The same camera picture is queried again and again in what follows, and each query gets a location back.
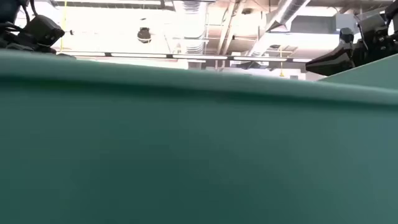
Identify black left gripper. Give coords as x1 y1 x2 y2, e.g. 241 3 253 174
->
0 24 76 60

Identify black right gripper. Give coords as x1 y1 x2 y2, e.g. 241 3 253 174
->
305 27 398 77

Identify grey ventilation unit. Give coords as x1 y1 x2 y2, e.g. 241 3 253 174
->
290 14 355 35

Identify black hanging ceiling fixture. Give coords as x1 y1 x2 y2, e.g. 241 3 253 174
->
137 27 152 44

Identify green table mat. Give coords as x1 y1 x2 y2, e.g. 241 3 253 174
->
0 49 398 224

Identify yellow cable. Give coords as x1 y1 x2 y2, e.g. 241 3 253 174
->
60 0 68 52
279 45 285 78

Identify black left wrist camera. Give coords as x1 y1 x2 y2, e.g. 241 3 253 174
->
20 14 66 48

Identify silver corrugated air duct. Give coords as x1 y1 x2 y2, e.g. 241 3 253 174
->
174 0 209 55

